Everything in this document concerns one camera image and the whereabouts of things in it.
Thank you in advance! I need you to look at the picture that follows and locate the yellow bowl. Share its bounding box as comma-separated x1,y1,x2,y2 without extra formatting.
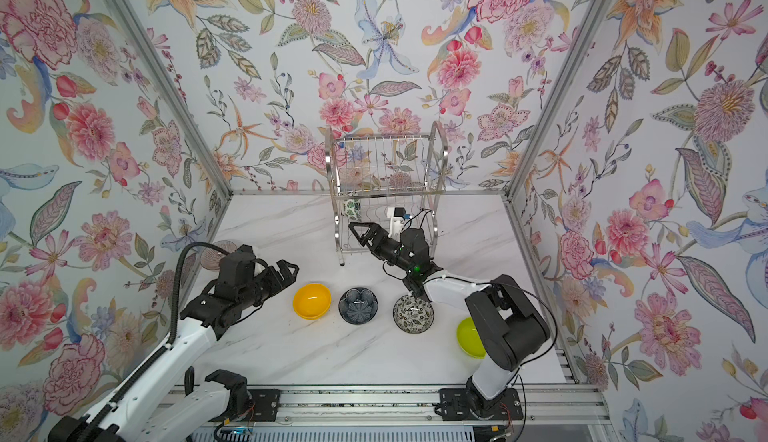
292,283,332,320

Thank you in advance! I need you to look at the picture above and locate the green leaf pattern bowl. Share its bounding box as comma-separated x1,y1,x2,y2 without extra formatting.
343,199,362,222

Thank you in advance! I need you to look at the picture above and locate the dark blue flower bowl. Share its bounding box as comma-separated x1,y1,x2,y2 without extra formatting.
338,287,378,325

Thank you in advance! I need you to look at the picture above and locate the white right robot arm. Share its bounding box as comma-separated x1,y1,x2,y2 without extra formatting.
348,222,556,417

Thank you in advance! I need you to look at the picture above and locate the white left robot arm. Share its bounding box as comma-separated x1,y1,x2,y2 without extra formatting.
47,245,299,441

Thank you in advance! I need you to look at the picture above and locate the pink striped ceramic bowl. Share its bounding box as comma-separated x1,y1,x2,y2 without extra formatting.
200,240,238,271

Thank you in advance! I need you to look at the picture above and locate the black white speckled bowl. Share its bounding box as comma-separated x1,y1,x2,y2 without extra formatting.
393,295,435,335

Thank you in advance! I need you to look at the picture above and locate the lime green bowl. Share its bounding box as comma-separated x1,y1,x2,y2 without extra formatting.
456,317,486,359

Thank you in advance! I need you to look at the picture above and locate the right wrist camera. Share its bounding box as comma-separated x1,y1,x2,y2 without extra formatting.
386,206,410,238

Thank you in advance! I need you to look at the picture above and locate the chrome wire dish rack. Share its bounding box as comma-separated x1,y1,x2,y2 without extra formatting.
323,122,448,265

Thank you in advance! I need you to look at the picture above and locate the black corrugated cable hose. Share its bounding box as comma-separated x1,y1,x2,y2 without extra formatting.
89,241,232,437

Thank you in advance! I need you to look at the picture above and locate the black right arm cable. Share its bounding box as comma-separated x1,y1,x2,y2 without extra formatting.
380,207,560,442

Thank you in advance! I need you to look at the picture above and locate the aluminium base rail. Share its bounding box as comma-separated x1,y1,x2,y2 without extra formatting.
95,381,619,442

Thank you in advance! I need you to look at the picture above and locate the aluminium corner post left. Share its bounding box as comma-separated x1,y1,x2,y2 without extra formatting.
105,0,233,202

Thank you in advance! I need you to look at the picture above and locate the aluminium corner post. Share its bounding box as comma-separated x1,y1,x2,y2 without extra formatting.
105,0,233,202
506,0,628,200

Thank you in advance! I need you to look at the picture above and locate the aluminium corner post right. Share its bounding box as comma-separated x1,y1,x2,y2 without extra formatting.
506,0,628,200

